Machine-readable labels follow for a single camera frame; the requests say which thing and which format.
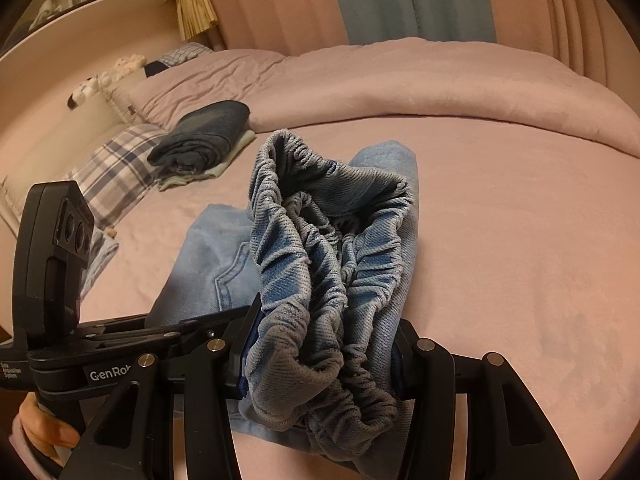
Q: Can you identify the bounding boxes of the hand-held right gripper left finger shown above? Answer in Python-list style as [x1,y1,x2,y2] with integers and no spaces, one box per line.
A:
[60,294,263,480]

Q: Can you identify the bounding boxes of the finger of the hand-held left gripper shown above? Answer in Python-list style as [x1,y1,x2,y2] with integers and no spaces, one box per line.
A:
[142,305,258,343]
[75,322,211,361]

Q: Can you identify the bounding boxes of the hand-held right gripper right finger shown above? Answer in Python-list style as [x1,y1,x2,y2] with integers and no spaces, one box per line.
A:
[392,320,581,480]

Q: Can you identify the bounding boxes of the light blue denim pants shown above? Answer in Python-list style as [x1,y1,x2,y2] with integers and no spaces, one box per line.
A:
[150,130,421,461]

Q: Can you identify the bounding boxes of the person's left hand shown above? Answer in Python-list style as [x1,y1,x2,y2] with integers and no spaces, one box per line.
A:
[12,392,81,466]

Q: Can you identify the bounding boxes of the plaid checkered cloth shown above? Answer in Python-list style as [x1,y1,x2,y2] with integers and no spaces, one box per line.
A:
[75,124,171,233]

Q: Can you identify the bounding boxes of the pink bed sheet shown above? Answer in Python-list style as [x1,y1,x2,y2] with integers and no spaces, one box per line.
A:
[75,120,640,480]

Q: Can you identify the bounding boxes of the white and black plush toy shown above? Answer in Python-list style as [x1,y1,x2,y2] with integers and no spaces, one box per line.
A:
[67,76,101,109]

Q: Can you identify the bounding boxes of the folded light green cloth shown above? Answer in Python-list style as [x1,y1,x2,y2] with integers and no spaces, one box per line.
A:
[159,130,257,192]

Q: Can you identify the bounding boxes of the folded dark blue jeans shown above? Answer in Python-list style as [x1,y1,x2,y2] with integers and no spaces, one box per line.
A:
[146,100,251,173]

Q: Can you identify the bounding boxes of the blue checked pillow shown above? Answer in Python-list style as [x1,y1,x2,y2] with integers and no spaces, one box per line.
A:
[145,42,216,78]

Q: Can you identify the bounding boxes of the white headboard shelf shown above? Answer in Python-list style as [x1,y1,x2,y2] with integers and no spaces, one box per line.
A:
[0,0,188,66]

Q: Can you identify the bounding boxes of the pink comforter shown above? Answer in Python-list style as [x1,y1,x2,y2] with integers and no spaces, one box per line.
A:
[130,37,640,156]

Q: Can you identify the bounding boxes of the pink curtain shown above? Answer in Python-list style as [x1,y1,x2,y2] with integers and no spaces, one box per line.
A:
[480,0,626,91]
[192,0,351,53]

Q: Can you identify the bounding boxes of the teal curtain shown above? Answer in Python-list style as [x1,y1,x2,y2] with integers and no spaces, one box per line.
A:
[325,0,501,46]

